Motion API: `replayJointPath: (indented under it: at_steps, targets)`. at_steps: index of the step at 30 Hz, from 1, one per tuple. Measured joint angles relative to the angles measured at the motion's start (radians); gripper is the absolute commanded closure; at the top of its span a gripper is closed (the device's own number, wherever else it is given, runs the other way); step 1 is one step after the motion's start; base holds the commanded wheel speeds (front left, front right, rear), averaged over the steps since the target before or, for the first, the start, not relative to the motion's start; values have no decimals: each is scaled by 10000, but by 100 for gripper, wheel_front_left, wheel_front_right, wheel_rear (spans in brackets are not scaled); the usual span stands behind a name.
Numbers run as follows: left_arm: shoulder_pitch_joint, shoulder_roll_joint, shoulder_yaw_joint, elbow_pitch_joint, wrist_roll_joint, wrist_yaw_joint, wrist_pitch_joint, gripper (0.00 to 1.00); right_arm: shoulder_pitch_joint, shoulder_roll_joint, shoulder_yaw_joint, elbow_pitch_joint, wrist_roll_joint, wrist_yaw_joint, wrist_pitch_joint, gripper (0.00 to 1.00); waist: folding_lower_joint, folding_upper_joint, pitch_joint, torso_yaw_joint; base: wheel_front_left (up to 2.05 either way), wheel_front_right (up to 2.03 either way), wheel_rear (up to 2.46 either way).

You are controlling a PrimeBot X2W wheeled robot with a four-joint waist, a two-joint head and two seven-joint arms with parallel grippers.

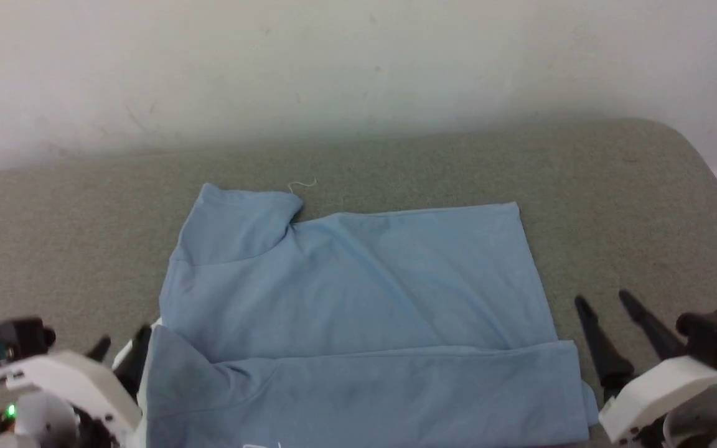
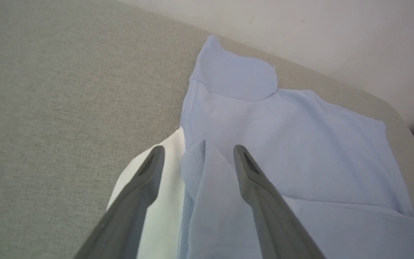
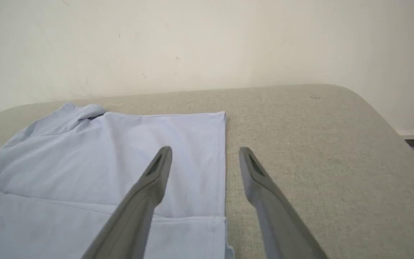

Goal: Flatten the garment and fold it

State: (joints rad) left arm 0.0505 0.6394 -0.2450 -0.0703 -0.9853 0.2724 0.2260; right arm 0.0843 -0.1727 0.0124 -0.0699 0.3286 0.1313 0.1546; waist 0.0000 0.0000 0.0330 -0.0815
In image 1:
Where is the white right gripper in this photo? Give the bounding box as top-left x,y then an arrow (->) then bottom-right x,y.
574,289 -> 717,446

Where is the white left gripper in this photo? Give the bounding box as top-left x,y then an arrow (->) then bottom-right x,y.
0,324 -> 153,437

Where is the light blue garment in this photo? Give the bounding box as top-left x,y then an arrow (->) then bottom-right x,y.
111,182 -> 600,448

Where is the grey-green upholstered sofa seat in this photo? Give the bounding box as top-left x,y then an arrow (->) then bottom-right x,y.
0,117 -> 717,448

